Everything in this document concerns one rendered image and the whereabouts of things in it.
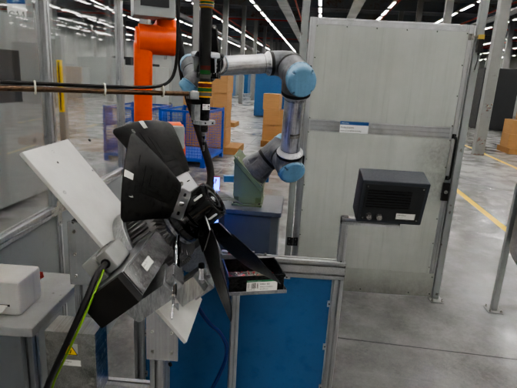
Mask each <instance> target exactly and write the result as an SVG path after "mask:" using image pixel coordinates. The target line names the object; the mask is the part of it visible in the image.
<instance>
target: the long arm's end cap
mask: <svg viewBox="0 0 517 388"><path fill-rule="evenodd" d="M94 295H95V296H94V299H93V300H92V304H91V305H90V307H89V310H88V314H89V315H90V317H91V318H93V320H94V321H96V322H97V324H98V325H99V326H100V327H101V328H103V327H105V326H106V325H108V324H109V323H110V322H112V321H113V320H114V319H116V318H118V317H119V316H120V315H122V314H123V313H125V312H126V311H127V310H129V309H131V308H132V307H133V306H134V305H136V304H137V303H139V301H140V300H141V298H142V297H143V295H142V294H141V293H140V292H139V291H138V290H137V289H136V288H135V287H134V285H133V284H132V283H131V282H130V281H129V279H128V278H127V277H126V276H125V275H124V273H123V272H121V273H119V274H118V275H117V276H115V277H114V278H113V279H111V280H109V281H108V282H107V283H106V284H105V285H103V286H101V287H100V288H99V289H97V291H96V293H95V294H94Z"/></svg>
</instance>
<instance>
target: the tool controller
mask: <svg viewBox="0 0 517 388"><path fill-rule="evenodd" d="M430 186H431V184H430V182H429V181H428V179H427V177H426V175H425V173H424V172H413V171H400V170H387V169H363V168H360V169H359V174H358V179H357V184H356V189H355V198H354V202H353V210H354V213H355V220H356V221H361V222H383V223H395V224H407V225H420V224H421V221H422V216H423V213H424V209H425V204H426V201H427V198H428V194H429V190H430Z"/></svg>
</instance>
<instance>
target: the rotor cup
mask: <svg viewBox="0 0 517 388"><path fill-rule="evenodd" d="M201 194H202V197H201V198H199V199H197V200H196V201H195V202H194V199H195V198H197V197H198V196H200V195H201ZM211 196H213V197H214V198H215V202H214V201H213V200H212V198H211ZM216 213H217V214H218V215H216V216H215V217H213V218H212V219H210V220H209V218H210V217H212V216H213V215H215V214H216ZM225 214H226V210H225V205H224V203H223V201H222V200H221V198H220V197H219V195H218V194H217V192H216V191H215V190H214V189H213V188H212V187H211V186H209V185H208V184H206V183H201V184H200V185H198V186H197V187H195V188H194V189H193V190H192V191H191V196H190V199H189V201H188V205H187V207H186V210H185V214H184V216H183V218H182V220H181V221H180V220H177V219H174V218H172V217H170V220H171V222H172V224H173V225H174V227H175V228H176V229H177V230H178V231H179V232H180V233H181V234H182V235H183V236H184V237H185V238H186V239H188V240H190V241H196V240H197V239H198V231H199V228H200V225H201V222H202V217H203V215H205V216H206V217H207V220H208V224H209V225H211V224H213V223H214V222H216V221H217V220H219V219H220V218H222V217H223V216H224V215H225Z"/></svg>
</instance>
